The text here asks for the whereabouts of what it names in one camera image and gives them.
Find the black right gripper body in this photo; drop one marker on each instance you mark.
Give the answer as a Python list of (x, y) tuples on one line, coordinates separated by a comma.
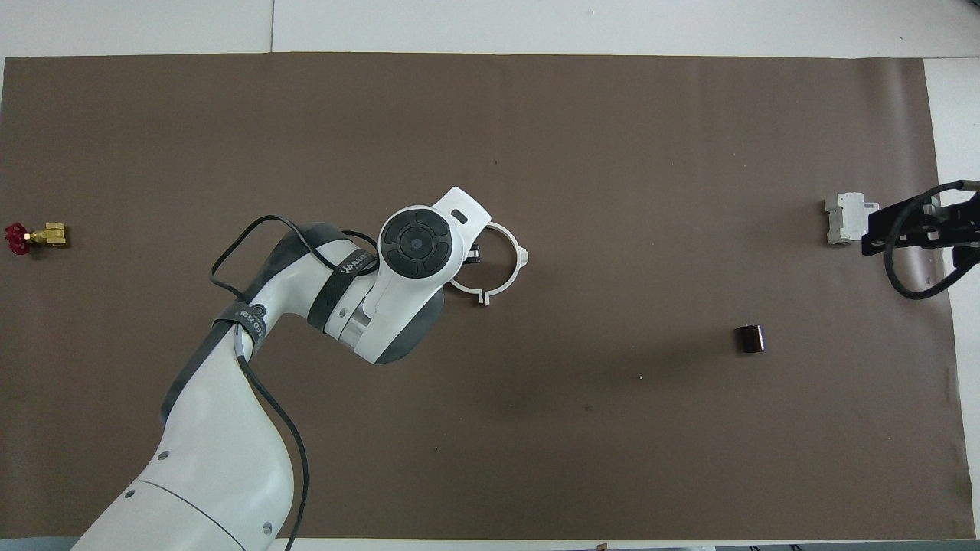
[(953, 226)]

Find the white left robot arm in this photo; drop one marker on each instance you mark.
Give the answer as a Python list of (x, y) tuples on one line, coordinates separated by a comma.
[(214, 459)]

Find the grey circuit breaker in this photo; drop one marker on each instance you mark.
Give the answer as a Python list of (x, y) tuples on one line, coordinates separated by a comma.
[(842, 218)]

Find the brown paper table mat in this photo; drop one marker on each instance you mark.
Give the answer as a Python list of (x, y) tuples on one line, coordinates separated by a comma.
[(536, 421)]

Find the small black cylinder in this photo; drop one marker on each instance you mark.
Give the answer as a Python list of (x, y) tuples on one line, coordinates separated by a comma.
[(750, 339)]

